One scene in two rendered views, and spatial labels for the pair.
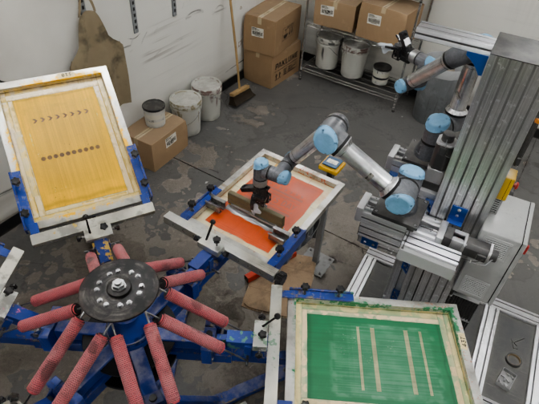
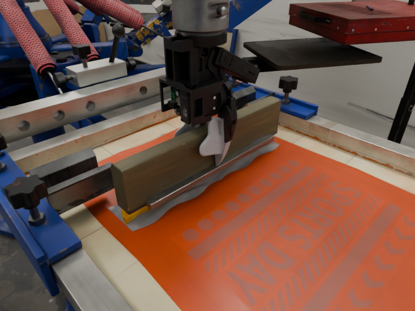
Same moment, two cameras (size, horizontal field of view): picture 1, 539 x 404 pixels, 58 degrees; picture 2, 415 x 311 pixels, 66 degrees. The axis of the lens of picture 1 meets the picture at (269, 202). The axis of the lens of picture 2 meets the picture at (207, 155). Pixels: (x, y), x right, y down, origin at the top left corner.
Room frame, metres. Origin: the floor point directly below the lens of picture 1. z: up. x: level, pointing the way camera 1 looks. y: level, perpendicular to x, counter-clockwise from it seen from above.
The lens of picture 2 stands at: (2.04, -0.38, 1.29)
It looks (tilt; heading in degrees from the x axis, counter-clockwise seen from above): 32 degrees down; 105
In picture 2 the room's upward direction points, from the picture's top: straight up
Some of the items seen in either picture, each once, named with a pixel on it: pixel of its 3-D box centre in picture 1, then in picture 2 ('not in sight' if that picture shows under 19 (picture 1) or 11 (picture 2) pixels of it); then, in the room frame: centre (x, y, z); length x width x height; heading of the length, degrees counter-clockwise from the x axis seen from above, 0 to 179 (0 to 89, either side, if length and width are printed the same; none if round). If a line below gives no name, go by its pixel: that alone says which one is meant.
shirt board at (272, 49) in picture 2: not in sight; (209, 65); (1.70, 0.88, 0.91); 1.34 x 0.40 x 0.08; 29
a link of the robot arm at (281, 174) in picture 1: (280, 173); not in sight; (1.89, -0.04, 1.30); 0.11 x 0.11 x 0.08; 66
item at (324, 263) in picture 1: (322, 217); not in sight; (2.45, -0.38, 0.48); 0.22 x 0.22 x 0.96; 59
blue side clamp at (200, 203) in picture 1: (201, 205); (257, 103); (1.96, 0.37, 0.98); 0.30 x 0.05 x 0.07; 149
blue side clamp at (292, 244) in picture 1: (286, 249); (22, 207); (1.68, -0.11, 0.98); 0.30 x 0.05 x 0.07; 149
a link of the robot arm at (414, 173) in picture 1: (409, 180); not in sight; (1.75, -0.63, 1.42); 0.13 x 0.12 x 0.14; 156
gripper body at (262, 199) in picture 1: (261, 193); (197, 76); (1.91, 0.05, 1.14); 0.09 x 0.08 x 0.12; 59
